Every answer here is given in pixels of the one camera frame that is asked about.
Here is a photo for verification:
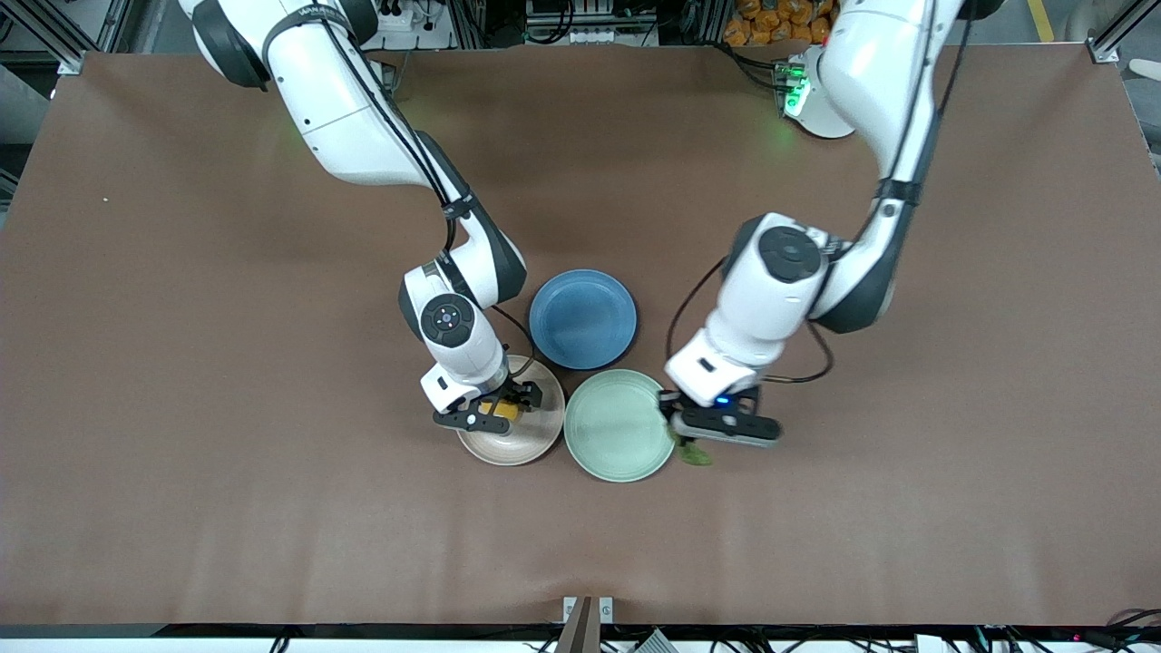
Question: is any green lettuce leaf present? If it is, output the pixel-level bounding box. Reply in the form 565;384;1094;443
669;417;715;466

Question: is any beige round plate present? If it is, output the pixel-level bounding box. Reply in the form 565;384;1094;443
455;355;566;467

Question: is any pale green round plate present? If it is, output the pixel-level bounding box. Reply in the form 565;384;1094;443
564;368;679;483

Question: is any blue round plate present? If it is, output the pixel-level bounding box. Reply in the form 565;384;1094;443
529;268;639;371

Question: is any brown table mat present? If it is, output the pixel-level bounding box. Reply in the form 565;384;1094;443
0;44;1161;629

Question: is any white power strip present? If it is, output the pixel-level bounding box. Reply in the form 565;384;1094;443
372;0;454;51

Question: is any pile of orange items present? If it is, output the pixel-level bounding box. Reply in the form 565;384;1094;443
724;0;834;46

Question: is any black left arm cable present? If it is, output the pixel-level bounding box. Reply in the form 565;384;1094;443
667;0;976;384

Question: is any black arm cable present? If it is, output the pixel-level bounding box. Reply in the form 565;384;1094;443
667;0;976;384
272;5;538;364

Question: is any white mounting bracket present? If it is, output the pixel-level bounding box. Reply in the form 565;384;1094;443
562;596;615;627

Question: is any brown camera mount pole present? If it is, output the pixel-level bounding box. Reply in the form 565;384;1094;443
555;596;601;653

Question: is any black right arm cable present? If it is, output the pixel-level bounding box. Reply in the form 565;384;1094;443
272;5;538;364

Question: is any aluminium frame post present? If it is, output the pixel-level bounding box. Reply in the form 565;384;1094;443
1088;0;1161;64
0;0;137;75

